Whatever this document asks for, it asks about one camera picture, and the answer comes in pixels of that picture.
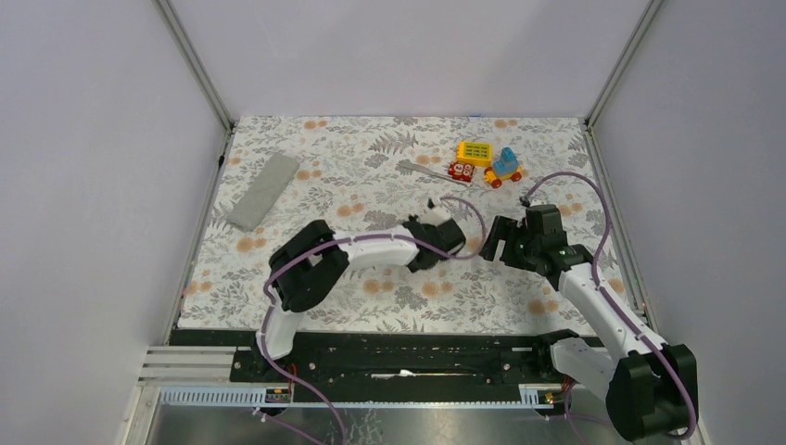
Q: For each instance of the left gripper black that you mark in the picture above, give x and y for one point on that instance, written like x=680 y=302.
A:
x=413 y=218

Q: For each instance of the white slotted cable duct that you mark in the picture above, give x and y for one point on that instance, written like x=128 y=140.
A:
x=282 y=398

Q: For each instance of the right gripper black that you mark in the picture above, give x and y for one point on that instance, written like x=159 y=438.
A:
x=505 y=229

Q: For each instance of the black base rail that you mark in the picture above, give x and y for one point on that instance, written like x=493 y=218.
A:
x=389 y=367

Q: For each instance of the right aluminium frame post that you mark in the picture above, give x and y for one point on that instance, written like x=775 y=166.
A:
x=645 y=22

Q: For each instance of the red toy block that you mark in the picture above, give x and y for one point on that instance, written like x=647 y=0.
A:
x=460 y=171

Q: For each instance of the left aluminium frame post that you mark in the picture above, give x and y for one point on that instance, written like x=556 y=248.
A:
x=192 y=59

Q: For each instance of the aluminium frame post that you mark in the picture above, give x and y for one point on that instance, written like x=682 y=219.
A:
x=645 y=22
x=192 y=59

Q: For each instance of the yellow toy brick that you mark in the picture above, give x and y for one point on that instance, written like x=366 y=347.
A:
x=475 y=153

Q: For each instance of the blue yellow toy car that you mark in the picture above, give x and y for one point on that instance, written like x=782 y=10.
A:
x=507 y=167

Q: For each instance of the floral tablecloth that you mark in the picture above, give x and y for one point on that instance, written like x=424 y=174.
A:
x=348 y=176

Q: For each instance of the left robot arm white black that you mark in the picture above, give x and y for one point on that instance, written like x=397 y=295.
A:
x=307 y=267

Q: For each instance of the grey cloth napkin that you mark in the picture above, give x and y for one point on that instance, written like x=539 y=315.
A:
x=274 y=177

